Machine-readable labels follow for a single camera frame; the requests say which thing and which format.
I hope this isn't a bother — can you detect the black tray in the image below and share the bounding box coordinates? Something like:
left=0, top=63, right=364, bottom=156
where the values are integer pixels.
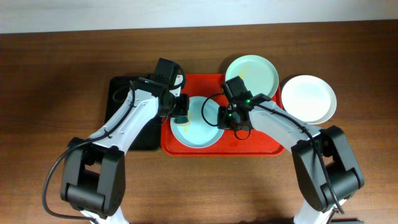
left=104, top=77, right=162, bottom=151

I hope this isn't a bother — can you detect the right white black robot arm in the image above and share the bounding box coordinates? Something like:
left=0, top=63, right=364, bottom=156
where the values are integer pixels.
left=217, top=77, right=364, bottom=224

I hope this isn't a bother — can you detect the white plate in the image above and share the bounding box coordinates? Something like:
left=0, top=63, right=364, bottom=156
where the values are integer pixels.
left=281, top=75, right=337, bottom=124

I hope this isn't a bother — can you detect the green yellow sponge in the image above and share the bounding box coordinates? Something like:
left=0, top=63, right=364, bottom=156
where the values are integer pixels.
left=173, top=116, right=190, bottom=126

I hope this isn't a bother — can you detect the red tray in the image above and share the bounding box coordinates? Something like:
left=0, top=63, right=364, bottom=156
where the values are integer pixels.
left=160, top=73, right=284, bottom=157

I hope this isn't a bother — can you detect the light blue plate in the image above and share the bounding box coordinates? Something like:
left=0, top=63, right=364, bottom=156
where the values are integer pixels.
left=170, top=96, right=224, bottom=149

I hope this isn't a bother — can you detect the mint green plate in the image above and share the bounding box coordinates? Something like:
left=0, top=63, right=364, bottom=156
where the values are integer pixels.
left=225, top=55, right=279, bottom=98

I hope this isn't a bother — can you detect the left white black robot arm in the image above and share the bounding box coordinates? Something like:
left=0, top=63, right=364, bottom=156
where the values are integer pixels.
left=60, top=58, right=188, bottom=223

